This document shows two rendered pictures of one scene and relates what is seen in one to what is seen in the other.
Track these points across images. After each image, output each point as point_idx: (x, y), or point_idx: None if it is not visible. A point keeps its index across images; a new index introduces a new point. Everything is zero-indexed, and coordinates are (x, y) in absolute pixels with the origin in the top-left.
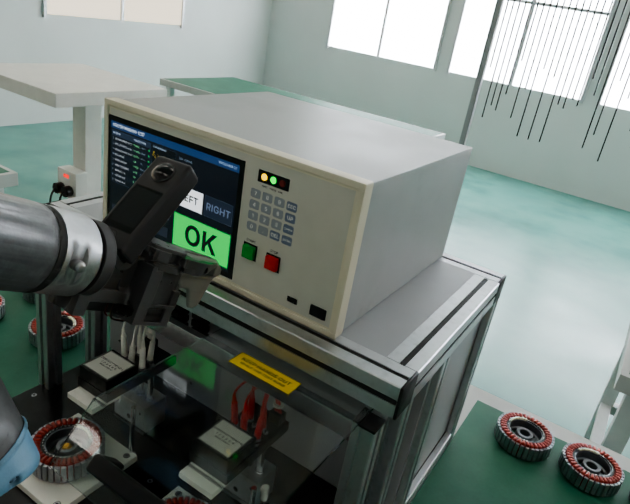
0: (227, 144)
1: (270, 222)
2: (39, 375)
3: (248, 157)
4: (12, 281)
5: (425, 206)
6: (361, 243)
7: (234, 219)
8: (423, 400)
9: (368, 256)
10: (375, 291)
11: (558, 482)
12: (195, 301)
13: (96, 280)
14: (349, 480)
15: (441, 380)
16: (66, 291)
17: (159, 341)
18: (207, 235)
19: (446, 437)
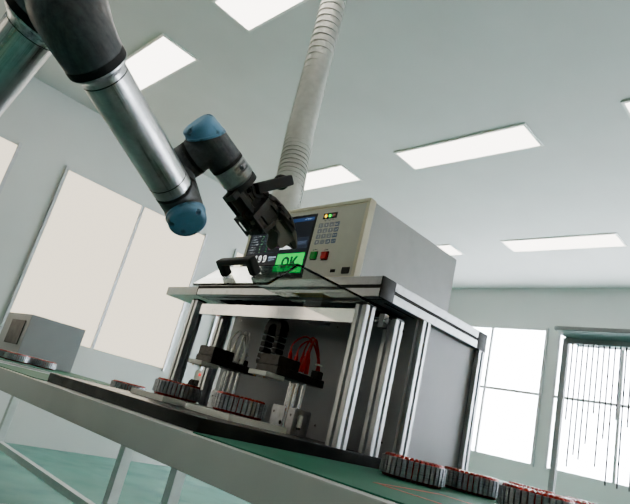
0: (310, 209)
1: (326, 235)
2: None
3: (319, 211)
4: (221, 155)
5: (419, 262)
6: (370, 233)
7: (308, 243)
8: (411, 347)
9: (376, 248)
10: None
11: None
12: (281, 244)
13: (246, 182)
14: (352, 348)
15: (425, 340)
16: (234, 179)
17: (246, 387)
18: (293, 258)
19: None
